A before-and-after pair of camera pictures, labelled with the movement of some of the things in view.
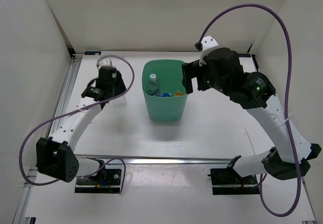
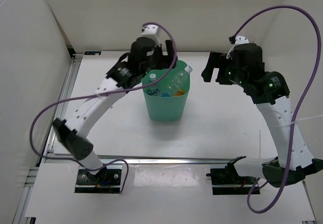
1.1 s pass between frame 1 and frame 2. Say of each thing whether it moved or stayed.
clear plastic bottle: moved
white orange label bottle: stayed
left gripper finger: moved
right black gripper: moved
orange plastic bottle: stayed
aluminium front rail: stayed
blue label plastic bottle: stayed
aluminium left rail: stayed
